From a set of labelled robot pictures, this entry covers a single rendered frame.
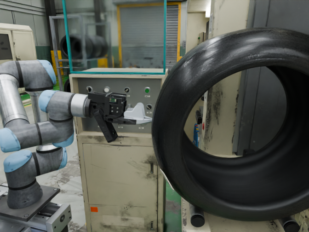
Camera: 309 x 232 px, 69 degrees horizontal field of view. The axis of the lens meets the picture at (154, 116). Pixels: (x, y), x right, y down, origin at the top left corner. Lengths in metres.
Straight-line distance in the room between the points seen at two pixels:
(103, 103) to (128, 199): 0.98
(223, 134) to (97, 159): 0.81
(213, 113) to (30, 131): 0.70
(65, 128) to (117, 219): 1.05
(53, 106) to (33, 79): 0.35
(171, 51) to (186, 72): 9.53
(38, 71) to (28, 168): 0.44
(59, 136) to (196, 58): 0.50
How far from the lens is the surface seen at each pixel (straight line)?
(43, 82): 1.10
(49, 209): 1.30
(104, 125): 0.73
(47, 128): 0.79
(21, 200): 1.24
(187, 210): 0.87
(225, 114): 1.01
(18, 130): 0.79
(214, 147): 1.06
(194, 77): 0.56
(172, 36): 10.11
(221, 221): 0.95
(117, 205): 1.64
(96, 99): 0.72
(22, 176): 1.19
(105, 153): 1.45
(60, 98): 0.76
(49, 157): 1.18
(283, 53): 0.61
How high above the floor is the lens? 1.42
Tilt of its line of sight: 18 degrees down
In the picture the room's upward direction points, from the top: straight up
